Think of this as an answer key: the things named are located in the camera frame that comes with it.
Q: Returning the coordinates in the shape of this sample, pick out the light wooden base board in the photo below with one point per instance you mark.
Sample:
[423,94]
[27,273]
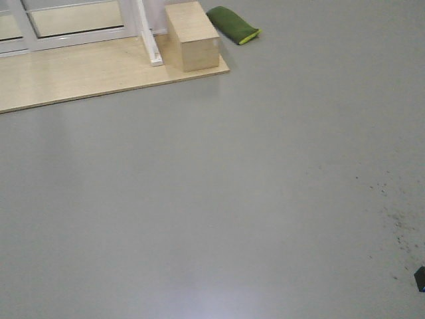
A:
[70,73]

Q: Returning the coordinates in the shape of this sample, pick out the light wooden box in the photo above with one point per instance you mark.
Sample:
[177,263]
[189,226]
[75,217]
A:
[193,36]

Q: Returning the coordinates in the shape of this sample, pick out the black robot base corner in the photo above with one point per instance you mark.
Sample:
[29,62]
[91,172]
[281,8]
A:
[419,277]

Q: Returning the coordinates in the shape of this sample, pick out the white sliding transparent door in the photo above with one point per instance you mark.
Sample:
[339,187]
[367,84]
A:
[53,24]

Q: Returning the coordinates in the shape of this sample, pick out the fixed transparent door panel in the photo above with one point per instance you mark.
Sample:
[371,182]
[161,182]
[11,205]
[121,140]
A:
[12,36]

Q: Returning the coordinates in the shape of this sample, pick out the white door frame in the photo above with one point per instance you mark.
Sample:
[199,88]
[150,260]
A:
[145,34]

